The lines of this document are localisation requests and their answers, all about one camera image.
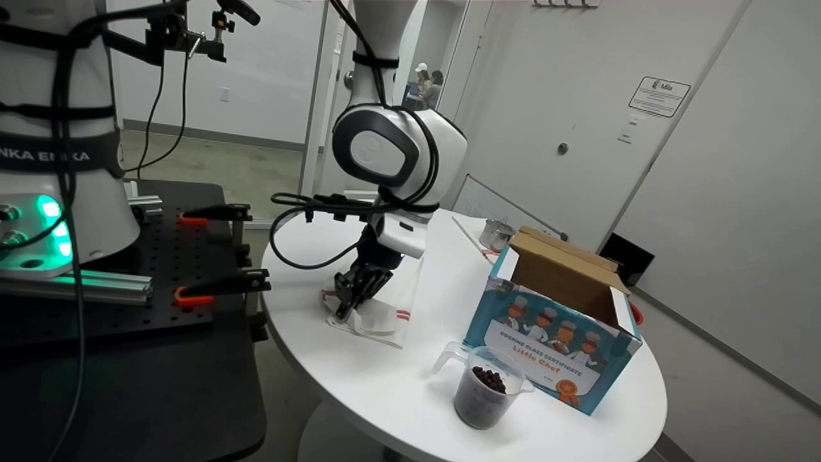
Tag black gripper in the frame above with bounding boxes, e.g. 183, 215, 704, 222
333, 204, 429, 321

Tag white towel red stripes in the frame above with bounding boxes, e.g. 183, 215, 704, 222
321, 256, 423, 349

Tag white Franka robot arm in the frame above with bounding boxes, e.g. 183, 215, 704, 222
328, 0, 466, 319

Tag white round table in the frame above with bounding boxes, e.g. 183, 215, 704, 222
262, 210, 668, 462

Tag black breadboard mounting plate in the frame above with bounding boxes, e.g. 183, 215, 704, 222
0, 183, 253, 349

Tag clear measuring cup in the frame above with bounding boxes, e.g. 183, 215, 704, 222
423, 344, 533, 430

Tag small metal pot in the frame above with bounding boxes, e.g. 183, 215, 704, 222
479, 221, 514, 251

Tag blue cardboard toy box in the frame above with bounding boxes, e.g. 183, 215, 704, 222
461, 227, 645, 415

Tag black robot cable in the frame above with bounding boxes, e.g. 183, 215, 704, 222
268, 189, 388, 272

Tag black clamp orange handle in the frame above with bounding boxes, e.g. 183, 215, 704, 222
176, 203, 251, 227

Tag black case on wall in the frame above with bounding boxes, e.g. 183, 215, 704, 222
601, 233, 654, 287

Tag black camera on stand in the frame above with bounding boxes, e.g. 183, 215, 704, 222
147, 0, 262, 61

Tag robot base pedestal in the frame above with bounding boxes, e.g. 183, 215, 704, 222
0, 0, 139, 261

